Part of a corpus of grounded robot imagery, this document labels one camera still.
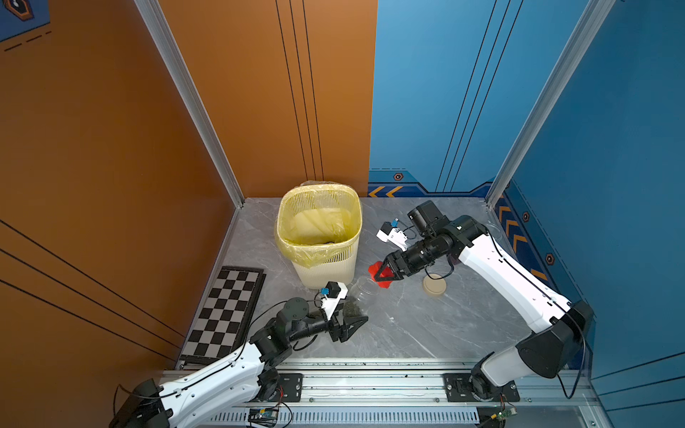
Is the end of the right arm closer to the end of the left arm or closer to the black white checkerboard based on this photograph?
the end of the left arm

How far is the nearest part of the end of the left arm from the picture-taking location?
25.5 inches

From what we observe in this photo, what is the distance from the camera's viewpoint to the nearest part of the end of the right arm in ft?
2.03
